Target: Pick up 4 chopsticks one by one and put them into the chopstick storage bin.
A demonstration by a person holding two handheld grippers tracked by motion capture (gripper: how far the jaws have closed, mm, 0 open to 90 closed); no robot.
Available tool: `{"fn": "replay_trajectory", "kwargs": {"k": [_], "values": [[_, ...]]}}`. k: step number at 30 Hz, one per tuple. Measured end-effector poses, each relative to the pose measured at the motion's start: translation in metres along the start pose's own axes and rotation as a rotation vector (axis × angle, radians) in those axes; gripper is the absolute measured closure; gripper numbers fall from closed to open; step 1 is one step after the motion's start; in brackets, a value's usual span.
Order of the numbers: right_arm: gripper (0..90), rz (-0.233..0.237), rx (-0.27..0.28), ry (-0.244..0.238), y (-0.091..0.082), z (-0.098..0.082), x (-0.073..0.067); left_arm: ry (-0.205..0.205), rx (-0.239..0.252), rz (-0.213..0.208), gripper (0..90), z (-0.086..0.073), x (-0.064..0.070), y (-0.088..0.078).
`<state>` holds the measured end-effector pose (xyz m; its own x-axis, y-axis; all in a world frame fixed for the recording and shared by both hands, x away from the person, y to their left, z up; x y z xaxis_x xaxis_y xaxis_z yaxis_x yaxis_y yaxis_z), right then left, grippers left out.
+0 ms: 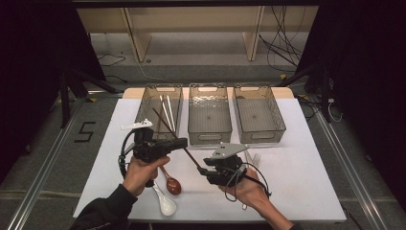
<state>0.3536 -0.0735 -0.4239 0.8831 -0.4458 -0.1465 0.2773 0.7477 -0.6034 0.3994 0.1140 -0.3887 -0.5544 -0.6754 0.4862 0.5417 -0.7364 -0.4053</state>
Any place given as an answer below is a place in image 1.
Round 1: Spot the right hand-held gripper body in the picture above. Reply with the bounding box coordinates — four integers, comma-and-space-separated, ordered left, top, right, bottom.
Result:
206, 142, 250, 188

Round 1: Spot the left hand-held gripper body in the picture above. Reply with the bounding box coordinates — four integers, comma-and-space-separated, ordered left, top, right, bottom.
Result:
120, 119, 171, 163

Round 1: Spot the brown spoon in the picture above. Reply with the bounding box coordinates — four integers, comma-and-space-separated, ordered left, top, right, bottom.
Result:
159, 164, 183, 196

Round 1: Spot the smoky clear plastic bin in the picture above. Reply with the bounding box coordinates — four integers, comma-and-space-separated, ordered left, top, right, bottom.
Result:
131, 83, 184, 146
232, 83, 287, 145
187, 82, 234, 146

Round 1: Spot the white ceramic spoon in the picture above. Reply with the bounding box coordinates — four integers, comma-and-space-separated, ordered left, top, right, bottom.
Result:
152, 180, 178, 218

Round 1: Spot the person's left hand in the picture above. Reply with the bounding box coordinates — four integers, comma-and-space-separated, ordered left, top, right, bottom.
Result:
122, 155, 171, 197

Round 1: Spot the person's right hand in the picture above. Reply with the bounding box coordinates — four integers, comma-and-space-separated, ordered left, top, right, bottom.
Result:
218, 168, 273, 211

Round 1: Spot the black metal stand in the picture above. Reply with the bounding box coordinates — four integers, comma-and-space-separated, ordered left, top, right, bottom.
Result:
277, 63, 333, 124
58, 66, 119, 128

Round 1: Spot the light wooden desk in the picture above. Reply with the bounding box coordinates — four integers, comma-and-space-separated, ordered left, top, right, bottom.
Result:
76, 5, 320, 63

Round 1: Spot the black curtain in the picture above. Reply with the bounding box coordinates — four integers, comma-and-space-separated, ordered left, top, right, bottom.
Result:
0, 0, 106, 180
296, 0, 406, 209

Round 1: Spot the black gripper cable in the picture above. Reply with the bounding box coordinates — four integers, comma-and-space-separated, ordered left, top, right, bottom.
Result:
223, 162, 273, 203
118, 130, 137, 180

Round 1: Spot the white floor cable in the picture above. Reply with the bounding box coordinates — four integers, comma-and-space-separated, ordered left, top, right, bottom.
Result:
123, 51, 167, 82

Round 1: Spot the black floor cable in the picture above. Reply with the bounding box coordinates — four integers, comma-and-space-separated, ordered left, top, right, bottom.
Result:
96, 53, 127, 67

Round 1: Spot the aluminium floor rail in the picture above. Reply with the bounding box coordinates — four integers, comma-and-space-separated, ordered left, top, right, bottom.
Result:
314, 109, 389, 230
6, 90, 124, 230

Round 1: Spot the white plug cable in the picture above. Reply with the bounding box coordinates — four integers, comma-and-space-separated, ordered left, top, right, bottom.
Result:
327, 97, 344, 123

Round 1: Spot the black cable bundle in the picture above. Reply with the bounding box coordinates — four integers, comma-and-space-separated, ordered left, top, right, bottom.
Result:
258, 5, 307, 73

